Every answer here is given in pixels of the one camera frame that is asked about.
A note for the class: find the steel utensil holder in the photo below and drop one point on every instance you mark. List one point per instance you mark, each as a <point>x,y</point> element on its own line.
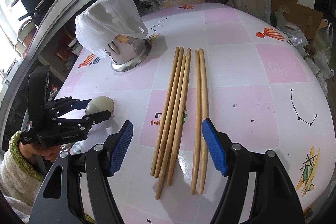
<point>126,52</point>

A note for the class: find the white plastic bag liner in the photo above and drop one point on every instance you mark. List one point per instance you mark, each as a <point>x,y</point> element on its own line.
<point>104,20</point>

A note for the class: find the person's left hand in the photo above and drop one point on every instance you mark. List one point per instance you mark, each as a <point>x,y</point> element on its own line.
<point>30,151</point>

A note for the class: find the black frying pan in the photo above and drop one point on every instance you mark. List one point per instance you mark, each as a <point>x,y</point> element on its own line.
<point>40,10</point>

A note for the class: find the cardboard box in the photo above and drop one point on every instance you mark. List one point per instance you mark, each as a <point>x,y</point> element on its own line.
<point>307,19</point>

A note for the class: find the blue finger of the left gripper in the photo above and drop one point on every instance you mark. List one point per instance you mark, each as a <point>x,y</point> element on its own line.
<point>96,118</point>
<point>77,104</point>

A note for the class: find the wooden chopstick one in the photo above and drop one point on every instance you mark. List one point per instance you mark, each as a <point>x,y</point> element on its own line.
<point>164,112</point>

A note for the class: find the wooden chopstick two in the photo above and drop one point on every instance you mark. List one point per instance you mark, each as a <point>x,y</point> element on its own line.
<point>169,113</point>

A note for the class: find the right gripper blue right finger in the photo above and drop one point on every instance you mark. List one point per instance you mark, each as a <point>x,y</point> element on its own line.
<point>274,200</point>

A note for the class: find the white plastic soup spoon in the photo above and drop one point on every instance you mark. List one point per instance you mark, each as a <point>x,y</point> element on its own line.
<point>99,104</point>

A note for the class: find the brown ceramic pot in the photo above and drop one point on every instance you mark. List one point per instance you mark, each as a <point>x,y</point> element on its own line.
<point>26,33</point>

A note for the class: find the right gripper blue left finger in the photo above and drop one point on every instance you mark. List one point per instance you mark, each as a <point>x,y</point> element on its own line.
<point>59,198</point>

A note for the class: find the wooden chopstick four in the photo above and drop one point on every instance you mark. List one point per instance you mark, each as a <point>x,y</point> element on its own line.
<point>178,128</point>

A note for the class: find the wooden chopstick three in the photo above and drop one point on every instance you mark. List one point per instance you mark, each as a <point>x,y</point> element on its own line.
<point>162,174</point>

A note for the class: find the left forearm fuzzy sleeve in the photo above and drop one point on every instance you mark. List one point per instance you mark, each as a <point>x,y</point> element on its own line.
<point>20,182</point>

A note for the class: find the wooden chopstick five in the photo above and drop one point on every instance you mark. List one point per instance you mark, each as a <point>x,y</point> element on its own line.
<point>198,112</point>

